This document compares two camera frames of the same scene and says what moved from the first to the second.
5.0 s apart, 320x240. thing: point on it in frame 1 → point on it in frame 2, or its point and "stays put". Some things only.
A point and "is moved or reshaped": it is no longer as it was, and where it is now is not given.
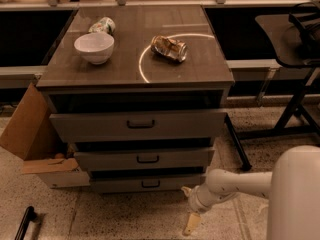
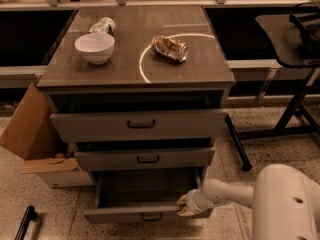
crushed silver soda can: [173, 49] stays put
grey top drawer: [123, 127] stays put
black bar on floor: [29, 215] stays put
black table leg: [241, 154] stays put
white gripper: [196, 199] → [192, 202]
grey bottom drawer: [144, 184] is moved or reshaped
